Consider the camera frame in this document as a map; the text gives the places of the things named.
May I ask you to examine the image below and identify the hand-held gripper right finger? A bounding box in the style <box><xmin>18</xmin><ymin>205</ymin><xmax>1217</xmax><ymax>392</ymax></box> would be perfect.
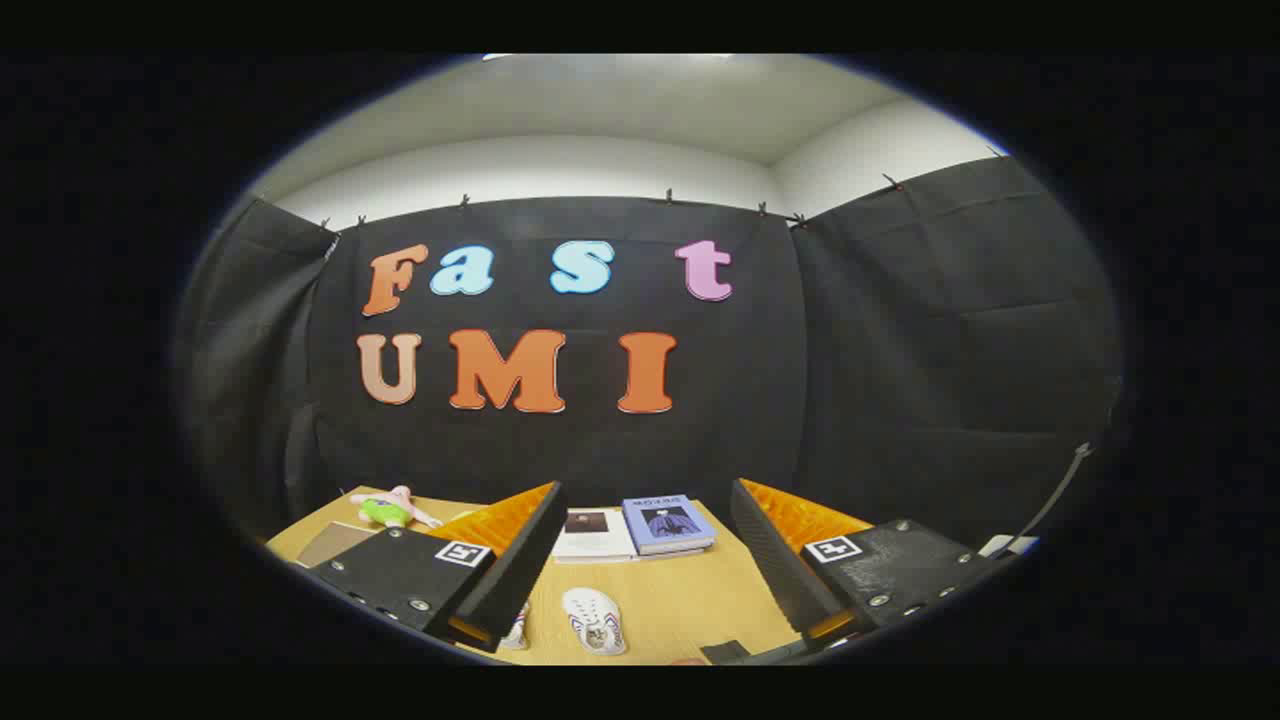
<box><xmin>729</xmin><ymin>477</ymin><xmax>1016</xmax><ymax>649</ymax></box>

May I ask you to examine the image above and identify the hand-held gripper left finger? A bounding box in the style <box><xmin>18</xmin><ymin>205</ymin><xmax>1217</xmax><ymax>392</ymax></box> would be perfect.
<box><xmin>308</xmin><ymin>480</ymin><xmax>569</xmax><ymax>654</ymax></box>

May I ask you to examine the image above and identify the brown fabric storage box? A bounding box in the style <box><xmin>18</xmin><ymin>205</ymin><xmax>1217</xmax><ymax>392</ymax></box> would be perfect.
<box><xmin>297</xmin><ymin>520</ymin><xmax>381</xmax><ymax>569</ymax></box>

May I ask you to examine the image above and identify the white book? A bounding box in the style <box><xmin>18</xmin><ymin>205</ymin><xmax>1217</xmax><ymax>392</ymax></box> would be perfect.
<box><xmin>552</xmin><ymin>508</ymin><xmax>639</xmax><ymax>564</ymax></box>

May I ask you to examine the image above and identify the blue book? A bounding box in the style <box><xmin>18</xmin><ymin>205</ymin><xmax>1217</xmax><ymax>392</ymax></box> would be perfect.
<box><xmin>622</xmin><ymin>494</ymin><xmax>718</xmax><ymax>557</ymax></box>

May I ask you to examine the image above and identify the pink and green plush toy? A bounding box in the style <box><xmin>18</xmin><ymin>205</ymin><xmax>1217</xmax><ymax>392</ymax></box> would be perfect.
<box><xmin>350</xmin><ymin>485</ymin><xmax>443</xmax><ymax>531</ymax></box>

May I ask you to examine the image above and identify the grey strap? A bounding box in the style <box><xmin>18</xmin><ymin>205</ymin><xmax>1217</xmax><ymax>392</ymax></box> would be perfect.
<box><xmin>1015</xmin><ymin>440</ymin><xmax>1096</xmax><ymax>551</ymax></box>

